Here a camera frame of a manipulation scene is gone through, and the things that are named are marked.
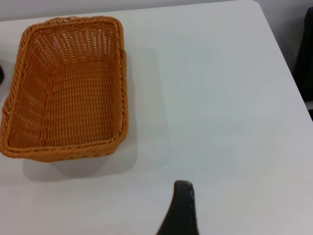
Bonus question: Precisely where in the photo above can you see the dark background furniture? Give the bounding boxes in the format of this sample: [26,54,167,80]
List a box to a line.
[292,6,313,111]

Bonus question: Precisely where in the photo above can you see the orange wicker basket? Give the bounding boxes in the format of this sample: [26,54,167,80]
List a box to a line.
[0,16,130,164]

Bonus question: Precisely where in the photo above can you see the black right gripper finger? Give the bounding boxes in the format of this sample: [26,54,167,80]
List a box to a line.
[156,180,196,235]

